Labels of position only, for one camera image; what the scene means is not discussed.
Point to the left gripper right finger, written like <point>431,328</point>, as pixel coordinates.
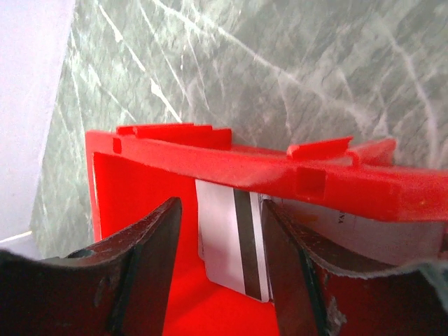
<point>321,288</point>

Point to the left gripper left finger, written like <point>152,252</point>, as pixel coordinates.
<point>117,286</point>

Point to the red bin with cards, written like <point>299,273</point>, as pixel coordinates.
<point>135,169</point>

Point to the magnetic stripe card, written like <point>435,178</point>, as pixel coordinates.
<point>230,239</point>

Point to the white credit card stack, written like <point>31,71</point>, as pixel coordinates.
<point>388,242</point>

